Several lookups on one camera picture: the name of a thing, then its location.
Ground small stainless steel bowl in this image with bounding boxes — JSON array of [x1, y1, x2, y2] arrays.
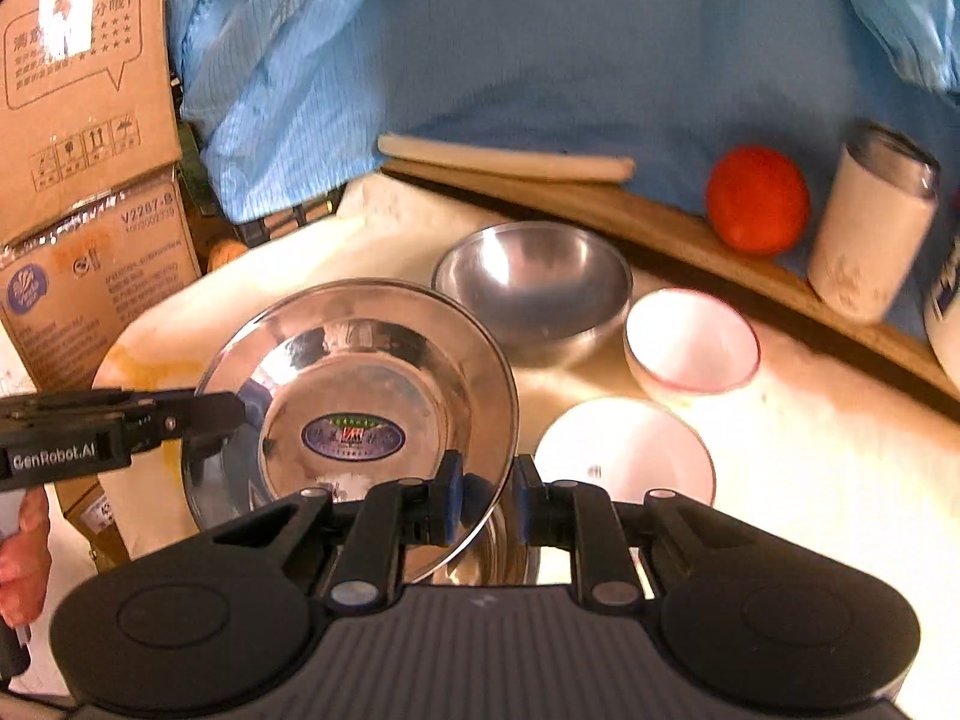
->
[[442, 517, 542, 587]]

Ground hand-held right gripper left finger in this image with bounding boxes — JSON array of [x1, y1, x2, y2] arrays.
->
[[214, 450, 490, 610]]

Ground white container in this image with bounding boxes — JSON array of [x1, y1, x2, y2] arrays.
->
[[922, 236, 960, 391]]

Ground blue cloth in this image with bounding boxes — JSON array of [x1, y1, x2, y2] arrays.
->
[[166, 0, 960, 338]]

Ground large stainless steel bowl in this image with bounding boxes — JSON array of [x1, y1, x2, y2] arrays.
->
[[433, 223, 633, 368]]

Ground white patterned cup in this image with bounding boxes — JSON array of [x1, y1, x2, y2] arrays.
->
[[806, 122, 943, 326]]

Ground red tomato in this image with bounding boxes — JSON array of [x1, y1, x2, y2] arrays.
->
[[706, 144, 812, 257]]

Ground cardboard box with speech bubble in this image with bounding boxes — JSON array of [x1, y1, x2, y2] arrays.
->
[[0, 0, 185, 245]]

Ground stainless steel plate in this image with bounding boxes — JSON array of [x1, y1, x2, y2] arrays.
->
[[180, 279, 520, 586]]

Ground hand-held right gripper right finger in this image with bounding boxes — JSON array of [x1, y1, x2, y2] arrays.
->
[[510, 454, 722, 610]]

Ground white bowl with red rim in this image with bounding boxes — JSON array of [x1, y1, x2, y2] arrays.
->
[[624, 288, 761, 397], [534, 397, 718, 508]]

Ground wooden board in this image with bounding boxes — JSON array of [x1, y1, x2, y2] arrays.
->
[[381, 157, 960, 421]]

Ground small cardboard box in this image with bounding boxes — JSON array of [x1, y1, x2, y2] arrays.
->
[[56, 457, 132, 575]]

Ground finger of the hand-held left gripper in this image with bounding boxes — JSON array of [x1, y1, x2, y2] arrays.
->
[[112, 388, 250, 460]]

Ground person's left hand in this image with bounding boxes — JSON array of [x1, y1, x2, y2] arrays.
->
[[0, 489, 55, 628]]

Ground black crate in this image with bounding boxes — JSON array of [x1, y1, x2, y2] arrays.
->
[[174, 75, 347, 250]]

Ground white stick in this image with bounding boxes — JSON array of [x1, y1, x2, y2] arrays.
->
[[376, 133, 638, 185]]

